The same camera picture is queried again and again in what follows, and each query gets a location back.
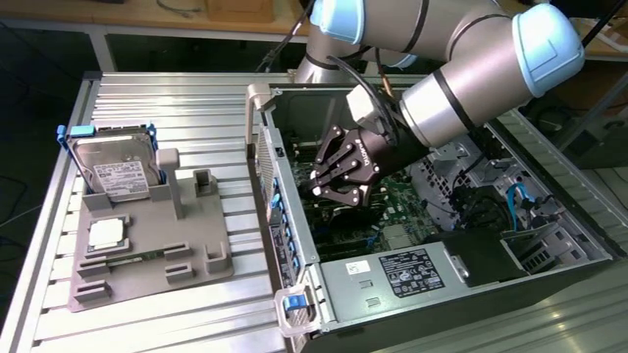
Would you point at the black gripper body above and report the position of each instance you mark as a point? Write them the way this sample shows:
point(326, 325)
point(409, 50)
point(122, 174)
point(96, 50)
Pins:
point(392, 154)

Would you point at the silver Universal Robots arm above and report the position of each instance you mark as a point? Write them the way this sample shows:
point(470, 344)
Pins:
point(456, 103)

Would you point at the metal drive cage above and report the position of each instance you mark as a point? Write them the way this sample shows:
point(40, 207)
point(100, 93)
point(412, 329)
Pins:
point(450, 169)

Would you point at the green motherboard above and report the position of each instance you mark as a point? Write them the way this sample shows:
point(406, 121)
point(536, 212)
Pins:
point(406, 209)

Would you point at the black expansion slot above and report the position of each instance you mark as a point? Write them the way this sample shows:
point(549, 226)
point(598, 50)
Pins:
point(342, 247)

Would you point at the silver chipset heatsink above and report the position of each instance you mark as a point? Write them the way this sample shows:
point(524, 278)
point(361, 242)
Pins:
point(398, 237)

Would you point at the grey power supply unit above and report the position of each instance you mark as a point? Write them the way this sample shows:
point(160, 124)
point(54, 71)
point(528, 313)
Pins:
point(353, 294)

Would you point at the blue case latch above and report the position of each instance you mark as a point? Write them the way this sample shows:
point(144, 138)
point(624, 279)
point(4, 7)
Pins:
point(293, 302)

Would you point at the black plastic fan shroud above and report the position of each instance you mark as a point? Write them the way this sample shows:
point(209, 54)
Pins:
point(480, 257)

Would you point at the black open PC case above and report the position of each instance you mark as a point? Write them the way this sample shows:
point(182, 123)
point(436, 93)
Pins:
point(441, 323)

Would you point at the grey metal disk bay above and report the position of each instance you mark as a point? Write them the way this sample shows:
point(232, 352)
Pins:
point(544, 253)

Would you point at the cardboard box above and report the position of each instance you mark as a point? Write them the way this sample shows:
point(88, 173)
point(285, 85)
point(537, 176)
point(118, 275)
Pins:
point(240, 11)

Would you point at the dark grey equipment box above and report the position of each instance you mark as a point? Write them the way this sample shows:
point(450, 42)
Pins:
point(598, 147)

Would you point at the brown box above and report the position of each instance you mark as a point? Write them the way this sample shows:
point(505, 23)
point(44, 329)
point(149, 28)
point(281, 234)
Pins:
point(588, 88)

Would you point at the hard disk in blue caddy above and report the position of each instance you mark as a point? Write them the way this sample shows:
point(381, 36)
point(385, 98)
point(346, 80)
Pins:
point(117, 173)

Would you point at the green RAM stick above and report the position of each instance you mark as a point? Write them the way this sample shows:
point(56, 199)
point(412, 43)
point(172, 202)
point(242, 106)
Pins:
point(137, 257)

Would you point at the grey plastic parts rack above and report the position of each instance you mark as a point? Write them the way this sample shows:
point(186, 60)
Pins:
point(146, 279)

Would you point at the silver CPU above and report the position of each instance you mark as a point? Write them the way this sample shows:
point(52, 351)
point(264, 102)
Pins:
point(105, 233)

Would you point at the black slanted stand pole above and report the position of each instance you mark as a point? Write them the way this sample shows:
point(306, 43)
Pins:
point(600, 20)

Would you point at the black monitor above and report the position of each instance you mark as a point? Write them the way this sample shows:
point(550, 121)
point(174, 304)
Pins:
point(598, 7)

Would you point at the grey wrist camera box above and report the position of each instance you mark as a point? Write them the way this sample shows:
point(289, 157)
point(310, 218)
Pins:
point(365, 103)

